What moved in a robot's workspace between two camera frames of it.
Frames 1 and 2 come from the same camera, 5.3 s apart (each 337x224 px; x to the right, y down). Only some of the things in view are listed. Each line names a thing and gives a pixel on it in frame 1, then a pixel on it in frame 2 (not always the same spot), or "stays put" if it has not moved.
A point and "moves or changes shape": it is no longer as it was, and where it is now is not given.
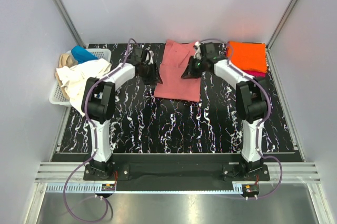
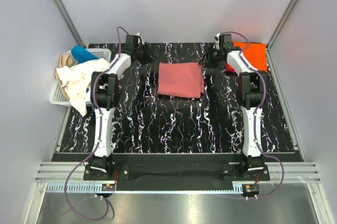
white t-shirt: [74, 79] stays put
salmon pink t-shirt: [174, 57] moves or changes shape
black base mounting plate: [176, 172] stays put
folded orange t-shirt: [247, 55] stays put
